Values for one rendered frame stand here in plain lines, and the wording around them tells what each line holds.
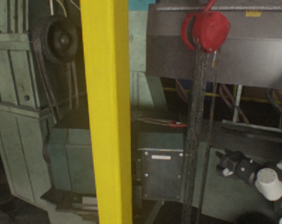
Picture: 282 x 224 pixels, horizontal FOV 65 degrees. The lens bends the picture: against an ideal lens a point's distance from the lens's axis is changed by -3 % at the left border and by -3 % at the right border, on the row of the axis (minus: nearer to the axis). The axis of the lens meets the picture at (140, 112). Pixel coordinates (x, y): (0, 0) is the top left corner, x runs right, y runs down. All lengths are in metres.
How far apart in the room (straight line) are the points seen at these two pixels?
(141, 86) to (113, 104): 1.08
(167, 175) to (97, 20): 0.89
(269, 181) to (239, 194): 0.92
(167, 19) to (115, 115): 1.02
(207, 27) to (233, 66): 0.59
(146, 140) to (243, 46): 0.78
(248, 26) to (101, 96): 1.05
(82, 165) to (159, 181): 0.43
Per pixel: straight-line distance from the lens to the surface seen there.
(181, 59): 1.53
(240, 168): 0.97
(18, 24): 1.61
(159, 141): 1.19
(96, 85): 0.66
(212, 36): 0.95
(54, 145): 1.31
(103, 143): 0.72
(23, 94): 1.71
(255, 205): 1.84
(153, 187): 1.31
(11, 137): 1.92
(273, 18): 1.49
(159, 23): 1.58
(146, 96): 1.72
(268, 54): 1.48
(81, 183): 1.39
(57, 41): 1.48
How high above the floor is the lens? 1.37
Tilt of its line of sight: 21 degrees down
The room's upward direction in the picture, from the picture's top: straight up
